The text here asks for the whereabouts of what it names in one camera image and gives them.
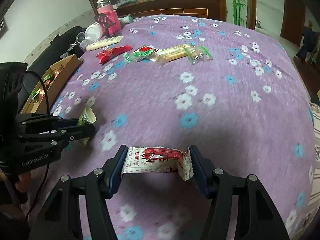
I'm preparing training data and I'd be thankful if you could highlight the person's left hand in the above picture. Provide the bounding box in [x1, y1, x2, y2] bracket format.
[1, 171, 32, 192]

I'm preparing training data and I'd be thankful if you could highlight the purple floral tablecloth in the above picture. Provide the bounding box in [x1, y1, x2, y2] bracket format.
[24, 15, 316, 240]

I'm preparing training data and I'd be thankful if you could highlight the red twisted snack packet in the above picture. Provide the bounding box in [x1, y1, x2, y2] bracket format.
[96, 45, 132, 64]

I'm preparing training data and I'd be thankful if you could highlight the yellow biscuit packet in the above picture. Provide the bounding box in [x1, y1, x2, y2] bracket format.
[152, 44, 194, 64]

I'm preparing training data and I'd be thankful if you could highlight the striped patterned cushion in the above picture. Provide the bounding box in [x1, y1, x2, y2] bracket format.
[293, 102, 319, 239]

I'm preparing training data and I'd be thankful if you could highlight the clear glass cup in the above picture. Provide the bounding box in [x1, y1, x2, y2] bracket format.
[75, 31, 87, 50]

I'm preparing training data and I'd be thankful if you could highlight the person in dark clothes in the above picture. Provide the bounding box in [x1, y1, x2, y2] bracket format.
[296, 20, 317, 63]

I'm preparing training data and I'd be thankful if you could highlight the green white snack packet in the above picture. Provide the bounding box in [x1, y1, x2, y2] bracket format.
[31, 88, 45, 103]

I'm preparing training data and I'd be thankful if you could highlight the black patterned card stand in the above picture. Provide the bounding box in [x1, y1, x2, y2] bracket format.
[94, 13, 115, 37]

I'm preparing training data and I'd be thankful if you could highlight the red white snack packet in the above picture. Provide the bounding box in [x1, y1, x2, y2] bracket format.
[121, 147, 194, 181]

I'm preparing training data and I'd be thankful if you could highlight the wooden brick counter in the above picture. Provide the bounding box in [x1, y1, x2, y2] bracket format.
[116, 0, 226, 22]

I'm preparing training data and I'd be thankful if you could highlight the dark red snack packet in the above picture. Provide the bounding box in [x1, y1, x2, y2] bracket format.
[53, 64, 64, 78]

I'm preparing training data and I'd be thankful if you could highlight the cardboard box tray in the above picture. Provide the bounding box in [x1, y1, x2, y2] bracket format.
[20, 54, 83, 113]

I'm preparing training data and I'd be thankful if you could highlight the cream long snack bar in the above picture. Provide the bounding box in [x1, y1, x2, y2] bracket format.
[86, 36, 123, 51]

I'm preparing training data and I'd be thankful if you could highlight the white plastic jar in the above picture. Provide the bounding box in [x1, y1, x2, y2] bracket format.
[85, 22, 105, 42]

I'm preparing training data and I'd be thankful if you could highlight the green red candy packet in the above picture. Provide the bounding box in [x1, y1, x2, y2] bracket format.
[123, 45, 158, 63]

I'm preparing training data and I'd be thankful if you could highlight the black sofa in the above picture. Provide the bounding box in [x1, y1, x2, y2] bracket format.
[18, 26, 85, 112]

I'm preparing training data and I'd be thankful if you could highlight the black cable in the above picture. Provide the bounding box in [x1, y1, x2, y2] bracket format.
[24, 70, 52, 215]

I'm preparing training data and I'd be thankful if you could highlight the dark green snack packet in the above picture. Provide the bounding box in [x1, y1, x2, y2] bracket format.
[77, 106, 97, 146]

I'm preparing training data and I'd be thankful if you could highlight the pink sleeved glass jar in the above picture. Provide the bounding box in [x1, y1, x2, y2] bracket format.
[97, 0, 121, 36]

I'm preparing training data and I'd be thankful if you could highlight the clear green-edged snack packet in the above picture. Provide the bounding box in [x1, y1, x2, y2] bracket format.
[183, 46, 213, 64]

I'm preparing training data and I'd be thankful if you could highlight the pale green small bottle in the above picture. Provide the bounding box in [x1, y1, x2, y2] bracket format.
[119, 15, 133, 25]

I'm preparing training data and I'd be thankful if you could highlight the brown wooden door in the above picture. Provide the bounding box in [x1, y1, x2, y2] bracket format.
[280, 0, 305, 47]

